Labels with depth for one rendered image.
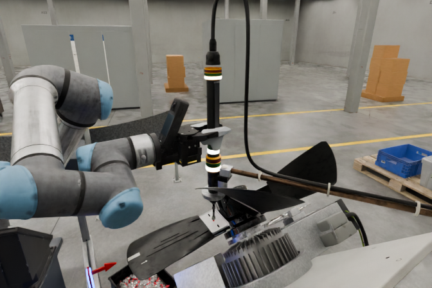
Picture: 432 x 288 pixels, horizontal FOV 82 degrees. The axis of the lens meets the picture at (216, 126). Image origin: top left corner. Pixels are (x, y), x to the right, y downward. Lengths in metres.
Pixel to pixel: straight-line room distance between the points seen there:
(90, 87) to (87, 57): 6.09
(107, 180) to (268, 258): 0.47
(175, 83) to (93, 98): 8.15
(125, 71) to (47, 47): 1.73
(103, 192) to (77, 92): 0.37
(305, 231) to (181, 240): 0.41
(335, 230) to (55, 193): 0.78
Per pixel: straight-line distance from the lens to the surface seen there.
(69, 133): 0.87
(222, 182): 0.70
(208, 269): 0.87
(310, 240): 0.93
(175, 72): 8.83
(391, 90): 8.95
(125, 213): 0.48
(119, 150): 0.56
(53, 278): 1.17
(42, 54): 7.13
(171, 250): 0.75
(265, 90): 7.45
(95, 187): 0.47
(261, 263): 0.76
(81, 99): 0.77
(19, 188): 0.44
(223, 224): 0.80
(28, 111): 0.61
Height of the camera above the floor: 1.71
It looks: 19 degrees down
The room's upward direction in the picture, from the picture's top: straight up
